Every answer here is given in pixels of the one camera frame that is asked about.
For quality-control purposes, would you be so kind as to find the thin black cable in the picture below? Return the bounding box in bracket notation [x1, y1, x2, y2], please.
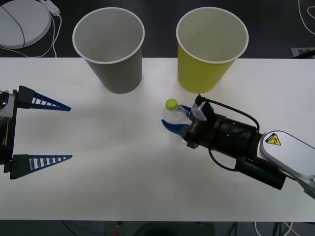
[0, 4, 26, 49]

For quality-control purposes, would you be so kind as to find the grey plastic bin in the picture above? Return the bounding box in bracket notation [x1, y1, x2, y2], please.
[72, 7, 145, 94]

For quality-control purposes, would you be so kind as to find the white power strip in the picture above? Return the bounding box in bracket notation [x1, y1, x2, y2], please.
[40, 0, 61, 17]

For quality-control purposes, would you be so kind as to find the white cable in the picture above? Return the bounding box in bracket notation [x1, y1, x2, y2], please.
[297, 0, 315, 33]
[0, 13, 63, 59]
[254, 221, 293, 236]

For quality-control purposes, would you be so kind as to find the grey marker plate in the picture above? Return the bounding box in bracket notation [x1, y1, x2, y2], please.
[291, 47, 315, 59]

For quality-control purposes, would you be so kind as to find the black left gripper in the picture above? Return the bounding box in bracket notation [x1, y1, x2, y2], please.
[0, 85, 73, 180]

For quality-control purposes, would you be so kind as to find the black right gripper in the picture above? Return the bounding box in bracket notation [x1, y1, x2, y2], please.
[161, 105, 221, 149]

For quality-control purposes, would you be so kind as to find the yellow-green plastic bin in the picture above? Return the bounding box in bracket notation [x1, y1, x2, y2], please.
[175, 6, 250, 94]

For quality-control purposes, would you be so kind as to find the clear bottle with green cap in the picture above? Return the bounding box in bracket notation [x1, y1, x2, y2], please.
[161, 98, 194, 149]

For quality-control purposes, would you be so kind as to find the pale grey round disc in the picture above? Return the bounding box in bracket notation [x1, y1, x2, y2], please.
[0, 0, 52, 49]

